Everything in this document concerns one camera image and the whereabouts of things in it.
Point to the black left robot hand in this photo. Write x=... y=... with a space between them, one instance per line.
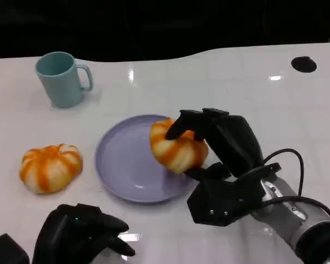
x=71 y=236

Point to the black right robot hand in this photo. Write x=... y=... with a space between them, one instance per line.
x=233 y=140

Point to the orange white toy bread roll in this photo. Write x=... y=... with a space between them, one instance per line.
x=178 y=154
x=50 y=167

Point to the lilac plate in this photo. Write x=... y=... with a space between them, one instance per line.
x=126 y=162

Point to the black round table grommet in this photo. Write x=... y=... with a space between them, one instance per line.
x=303 y=64

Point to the pale green mug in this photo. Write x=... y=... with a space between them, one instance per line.
x=63 y=82

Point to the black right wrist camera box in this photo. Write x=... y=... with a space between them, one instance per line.
x=222 y=200

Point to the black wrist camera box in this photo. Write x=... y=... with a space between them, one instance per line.
x=6 y=251
x=222 y=200

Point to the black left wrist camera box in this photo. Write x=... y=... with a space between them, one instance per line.
x=6 y=251

